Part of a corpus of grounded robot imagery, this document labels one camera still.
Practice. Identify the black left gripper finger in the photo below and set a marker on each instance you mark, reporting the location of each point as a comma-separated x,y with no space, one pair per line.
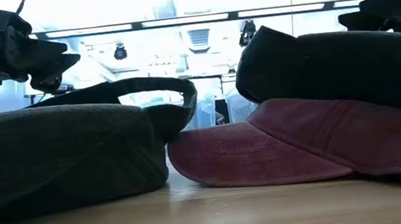
25,44
52,73

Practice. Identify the black cap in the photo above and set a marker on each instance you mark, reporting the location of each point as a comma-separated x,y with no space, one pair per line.
330,68

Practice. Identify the dark grey cap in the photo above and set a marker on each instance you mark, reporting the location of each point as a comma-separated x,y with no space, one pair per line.
59,153

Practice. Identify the maroon cap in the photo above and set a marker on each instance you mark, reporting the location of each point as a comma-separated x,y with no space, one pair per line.
264,150

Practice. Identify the clear plastic container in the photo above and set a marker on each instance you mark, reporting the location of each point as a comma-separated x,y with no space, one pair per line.
239,109
206,111

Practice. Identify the grey louvred vent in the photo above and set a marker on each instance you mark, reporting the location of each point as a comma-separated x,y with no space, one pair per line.
199,39

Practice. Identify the black frame clamp knob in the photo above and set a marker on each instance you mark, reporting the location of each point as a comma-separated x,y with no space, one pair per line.
120,52
247,32

